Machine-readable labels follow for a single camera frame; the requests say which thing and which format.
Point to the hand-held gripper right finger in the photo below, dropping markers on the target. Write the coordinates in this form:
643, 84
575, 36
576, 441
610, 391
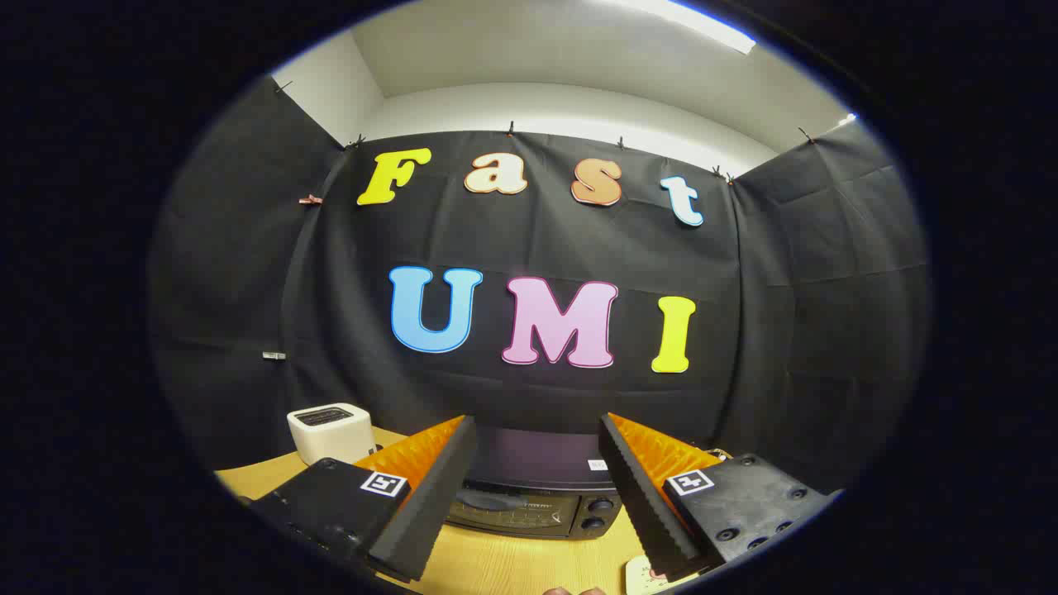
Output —
645, 512

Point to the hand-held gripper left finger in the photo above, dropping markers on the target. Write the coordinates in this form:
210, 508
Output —
430, 512

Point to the white food tray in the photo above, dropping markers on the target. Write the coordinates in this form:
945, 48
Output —
638, 577

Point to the black toaster oven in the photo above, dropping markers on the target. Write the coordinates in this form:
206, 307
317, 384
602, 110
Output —
537, 459

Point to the white pop-up toaster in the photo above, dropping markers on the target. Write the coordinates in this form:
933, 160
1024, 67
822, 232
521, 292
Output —
331, 438

